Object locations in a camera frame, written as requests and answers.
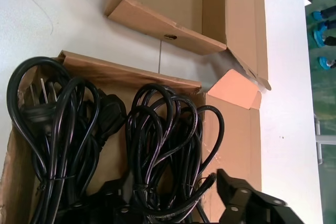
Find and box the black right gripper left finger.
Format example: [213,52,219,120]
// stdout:
[56,176,137,224]

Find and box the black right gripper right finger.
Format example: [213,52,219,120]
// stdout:
[216,168,290,224]

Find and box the black power cable bundle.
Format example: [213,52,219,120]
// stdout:
[6,56,127,224]
[183,104,226,224]
[125,83,203,224]

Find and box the brown cardboard box with round hole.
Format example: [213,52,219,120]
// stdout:
[0,49,263,224]

